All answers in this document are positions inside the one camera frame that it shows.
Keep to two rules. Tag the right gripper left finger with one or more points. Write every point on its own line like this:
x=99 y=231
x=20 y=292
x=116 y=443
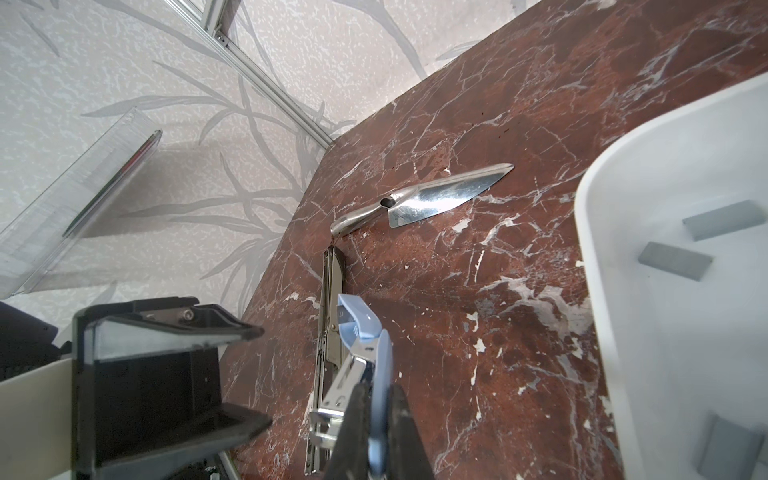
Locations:
x=349 y=458

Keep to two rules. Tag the clear acrylic wall shelf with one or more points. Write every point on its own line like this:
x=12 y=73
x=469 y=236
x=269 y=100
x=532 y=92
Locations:
x=34 y=242

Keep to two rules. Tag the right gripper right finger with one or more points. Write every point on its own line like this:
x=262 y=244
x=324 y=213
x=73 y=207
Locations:
x=406 y=456

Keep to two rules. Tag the white plastic tray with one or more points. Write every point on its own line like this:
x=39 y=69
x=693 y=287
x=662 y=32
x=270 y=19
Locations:
x=674 y=350

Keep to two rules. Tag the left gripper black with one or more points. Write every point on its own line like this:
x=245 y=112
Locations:
x=135 y=393

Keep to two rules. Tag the grey staple strip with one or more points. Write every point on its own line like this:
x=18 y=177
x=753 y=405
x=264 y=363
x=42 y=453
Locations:
x=729 y=450
x=725 y=220
x=675 y=260

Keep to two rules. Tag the black white stapler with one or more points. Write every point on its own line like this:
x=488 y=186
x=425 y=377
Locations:
x=330 y=353

